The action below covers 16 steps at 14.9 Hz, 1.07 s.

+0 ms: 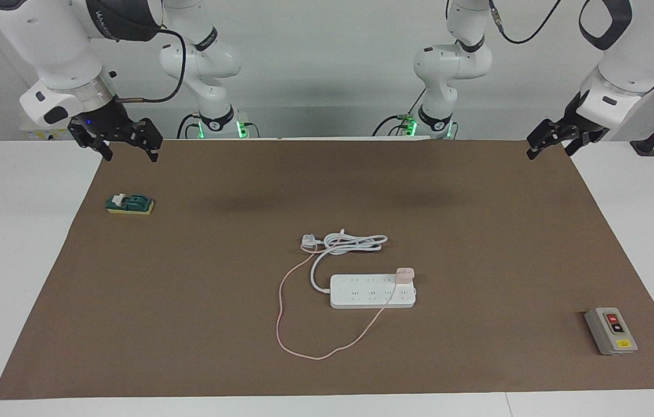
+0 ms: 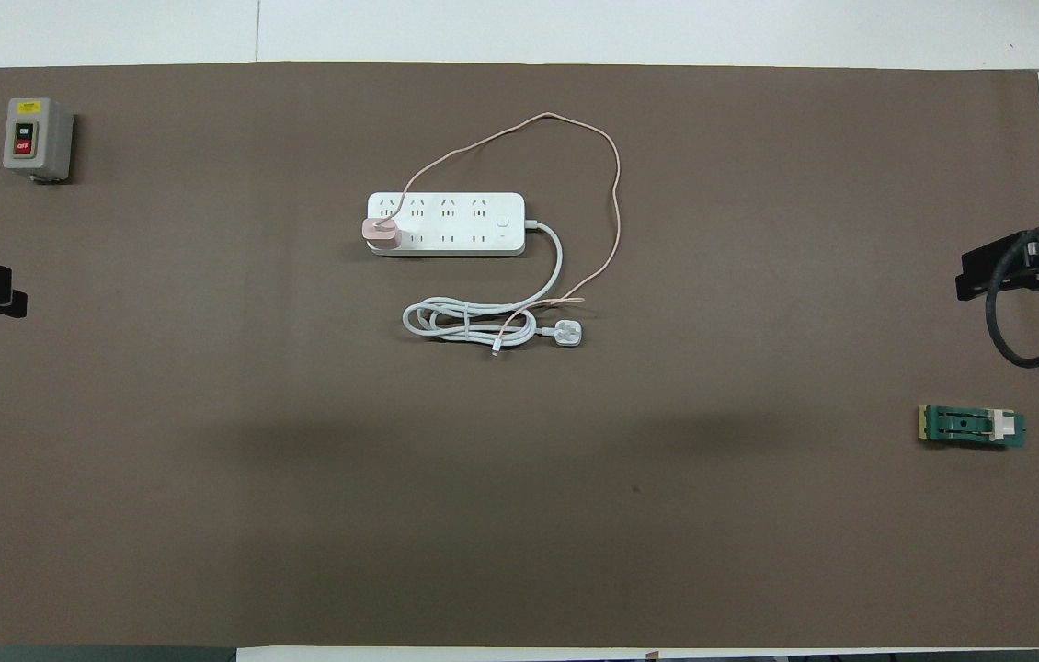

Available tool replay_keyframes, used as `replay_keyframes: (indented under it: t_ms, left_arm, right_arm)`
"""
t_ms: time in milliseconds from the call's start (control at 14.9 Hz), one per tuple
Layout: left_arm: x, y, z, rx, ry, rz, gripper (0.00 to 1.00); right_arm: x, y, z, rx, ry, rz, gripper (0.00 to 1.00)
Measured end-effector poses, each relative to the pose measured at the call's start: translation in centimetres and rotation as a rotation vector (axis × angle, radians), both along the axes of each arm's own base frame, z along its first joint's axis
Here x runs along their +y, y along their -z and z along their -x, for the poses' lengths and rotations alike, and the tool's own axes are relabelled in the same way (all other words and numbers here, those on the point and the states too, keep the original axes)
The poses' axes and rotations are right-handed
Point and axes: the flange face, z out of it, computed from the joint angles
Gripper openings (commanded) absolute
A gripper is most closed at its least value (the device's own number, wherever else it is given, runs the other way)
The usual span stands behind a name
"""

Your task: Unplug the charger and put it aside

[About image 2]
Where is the pink charging cable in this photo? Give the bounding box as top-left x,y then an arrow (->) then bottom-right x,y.
379,112 -> 622,357

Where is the pink charger adapter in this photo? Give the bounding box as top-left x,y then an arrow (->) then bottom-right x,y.
362,216 -> 403,250

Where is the white power strip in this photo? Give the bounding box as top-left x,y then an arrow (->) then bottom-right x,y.
365,190 -> 527,257

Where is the brown table mat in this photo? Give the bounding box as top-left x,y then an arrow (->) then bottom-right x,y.
0,62 -> 1039,649

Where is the grey on-off switch box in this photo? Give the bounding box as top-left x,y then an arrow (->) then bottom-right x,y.
3,97 -> 75,184

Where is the white power cord with plug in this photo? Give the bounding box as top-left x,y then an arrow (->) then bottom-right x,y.
402,219 -> 586,348

